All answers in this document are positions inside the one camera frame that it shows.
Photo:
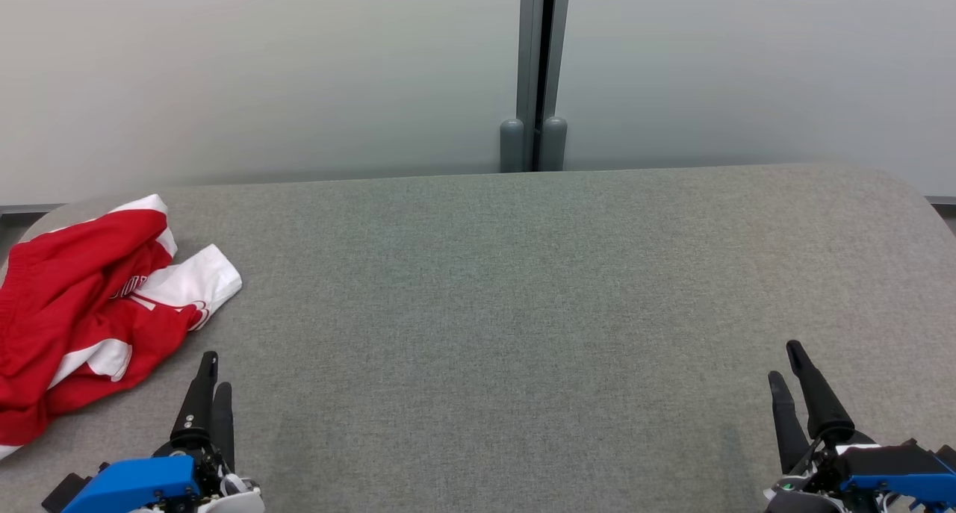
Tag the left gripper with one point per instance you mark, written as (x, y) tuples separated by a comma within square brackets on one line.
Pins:
[(224, 494)]

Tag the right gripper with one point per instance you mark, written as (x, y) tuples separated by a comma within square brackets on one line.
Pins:
[(810, 490)]

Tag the red white basketball jersey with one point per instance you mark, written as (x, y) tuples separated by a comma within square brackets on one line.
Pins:
[(194, 278)]

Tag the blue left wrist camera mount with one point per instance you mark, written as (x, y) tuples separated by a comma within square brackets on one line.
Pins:
[(127, 487)]

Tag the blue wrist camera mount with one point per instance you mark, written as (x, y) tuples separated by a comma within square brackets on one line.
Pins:
[(127, 487), (896, 483)]

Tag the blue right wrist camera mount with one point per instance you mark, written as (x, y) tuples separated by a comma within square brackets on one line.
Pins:
[(896, 483)]

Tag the grey partition base rail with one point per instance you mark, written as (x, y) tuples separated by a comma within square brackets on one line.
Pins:
[(942, 200), (30, 209)]

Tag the grey partition post with feet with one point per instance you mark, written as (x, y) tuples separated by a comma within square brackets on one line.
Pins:
[(530, 50)]

